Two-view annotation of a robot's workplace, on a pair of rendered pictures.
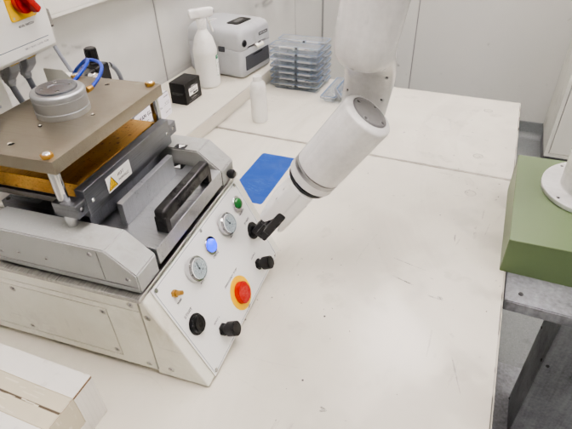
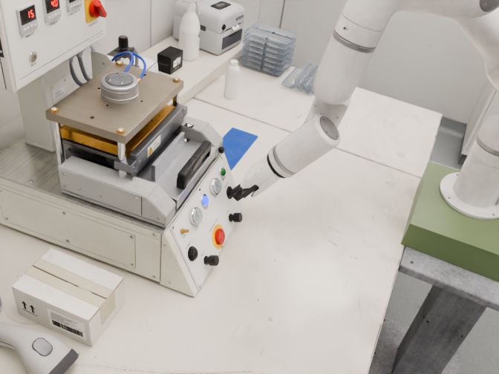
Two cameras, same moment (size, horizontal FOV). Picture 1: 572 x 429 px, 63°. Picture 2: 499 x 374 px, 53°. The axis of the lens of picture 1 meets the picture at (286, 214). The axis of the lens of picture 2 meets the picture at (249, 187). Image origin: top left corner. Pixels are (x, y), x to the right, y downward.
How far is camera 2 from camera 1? 0.41 m
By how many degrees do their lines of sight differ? 5
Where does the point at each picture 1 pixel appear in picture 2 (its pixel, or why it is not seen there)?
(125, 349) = (139, 265)
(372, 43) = (338, 90)
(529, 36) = (465, 45)
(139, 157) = (165, 133)
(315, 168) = (286, 159)
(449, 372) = (356, 306)
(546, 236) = (434, 224)
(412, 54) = not seen: hidden behind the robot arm
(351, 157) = (312, 155)
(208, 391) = (194, 300)
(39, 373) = (87, 272)
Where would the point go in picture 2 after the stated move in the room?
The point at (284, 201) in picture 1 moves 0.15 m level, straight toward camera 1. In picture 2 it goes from (261, 176) to (263, 220)
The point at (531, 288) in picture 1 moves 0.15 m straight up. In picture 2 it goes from (419, 260) to (440, 218)
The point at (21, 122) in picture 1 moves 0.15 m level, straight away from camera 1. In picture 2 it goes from (93, 100) to (72, 69)
